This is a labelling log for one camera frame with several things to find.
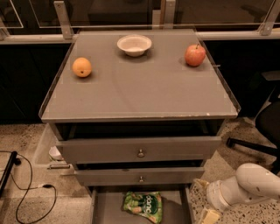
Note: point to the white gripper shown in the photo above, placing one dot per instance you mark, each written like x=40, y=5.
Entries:
x=213, y=192

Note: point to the green rice chip bag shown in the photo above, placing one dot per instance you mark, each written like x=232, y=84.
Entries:
x=146, y=204

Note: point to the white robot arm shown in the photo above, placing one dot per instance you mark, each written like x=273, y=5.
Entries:
x=251, y=184

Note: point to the bottom grey drawer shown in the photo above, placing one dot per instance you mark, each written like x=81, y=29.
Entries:
x=107, y=206

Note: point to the grey drawer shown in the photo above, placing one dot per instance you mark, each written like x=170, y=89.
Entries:
x=107, y=206
x=142, y=176
x=124, y=150

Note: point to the middle grey drawer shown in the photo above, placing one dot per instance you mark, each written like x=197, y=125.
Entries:
x=142, y=176

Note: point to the grey drawer cabinet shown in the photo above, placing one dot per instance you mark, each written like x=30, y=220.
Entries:
x=155, y=95

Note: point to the top grey drawer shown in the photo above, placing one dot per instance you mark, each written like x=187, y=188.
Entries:
x=124, y=150

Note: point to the black office chair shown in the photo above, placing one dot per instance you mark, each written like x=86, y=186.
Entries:
x=267, y=122

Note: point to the red apple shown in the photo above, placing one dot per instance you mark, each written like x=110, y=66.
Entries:
x=194, y=55

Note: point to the clear plastic bin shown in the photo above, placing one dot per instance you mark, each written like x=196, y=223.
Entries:
x=42, y=159

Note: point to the white paper bowl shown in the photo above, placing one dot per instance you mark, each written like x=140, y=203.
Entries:
x=134, y=45

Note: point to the orange fruit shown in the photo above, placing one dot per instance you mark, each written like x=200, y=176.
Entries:
x=82, y=67

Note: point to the black floor bar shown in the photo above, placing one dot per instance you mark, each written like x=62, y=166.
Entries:
x=7, y=171

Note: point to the metal window bracket right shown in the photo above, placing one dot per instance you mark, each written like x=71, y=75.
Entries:
x=267, y=25

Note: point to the metal window bracket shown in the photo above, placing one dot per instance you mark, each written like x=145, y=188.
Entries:
x=169, y=12
x=267, y=25
x=64, y=22

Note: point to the metal window bracket centre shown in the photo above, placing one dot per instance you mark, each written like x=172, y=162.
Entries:
x=169, y=12

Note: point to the metal window bracket left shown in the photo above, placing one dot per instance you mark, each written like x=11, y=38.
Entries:
x=64, y=22

